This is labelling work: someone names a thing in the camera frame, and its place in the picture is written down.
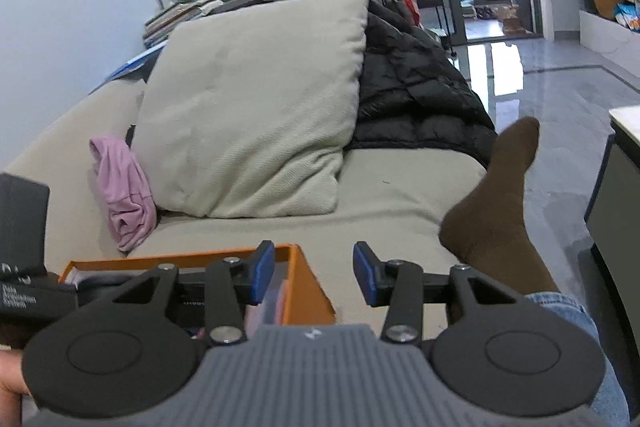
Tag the stack of books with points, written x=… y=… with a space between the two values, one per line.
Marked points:
x=175 y=19

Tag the black trolley cart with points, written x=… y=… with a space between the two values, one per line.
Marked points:
x=435 y=7

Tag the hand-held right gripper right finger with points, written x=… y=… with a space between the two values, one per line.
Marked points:
x=365 y=272

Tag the lilac garment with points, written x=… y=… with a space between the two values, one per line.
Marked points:
x=125 y=192

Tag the white low cabinet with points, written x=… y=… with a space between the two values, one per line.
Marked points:
x=607 y=39

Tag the right leg brown sock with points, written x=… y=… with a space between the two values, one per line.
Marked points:
x=490 y=217

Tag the person's left hand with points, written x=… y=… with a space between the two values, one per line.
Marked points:
x=10 y=372

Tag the beige sofa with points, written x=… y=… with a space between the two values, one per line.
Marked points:
x=390 y=202

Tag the orange cardboard box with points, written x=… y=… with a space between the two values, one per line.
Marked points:
x=310 y=292

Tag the blue snack packets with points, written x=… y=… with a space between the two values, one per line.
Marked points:
x=629 y=14

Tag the blue folder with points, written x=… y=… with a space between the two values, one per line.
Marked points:
x=137 y=62

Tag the beige cushion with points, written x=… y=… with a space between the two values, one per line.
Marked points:
x=250 y=107

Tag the black puffer jacket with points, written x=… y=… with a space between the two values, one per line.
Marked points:
x=415 y=92

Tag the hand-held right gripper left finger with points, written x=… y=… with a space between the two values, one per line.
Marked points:
x=261 y=272

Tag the pair of dark shoes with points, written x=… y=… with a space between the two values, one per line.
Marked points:
x=482 y=13

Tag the dark coffee table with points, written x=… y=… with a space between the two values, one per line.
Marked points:
x=615 y=217

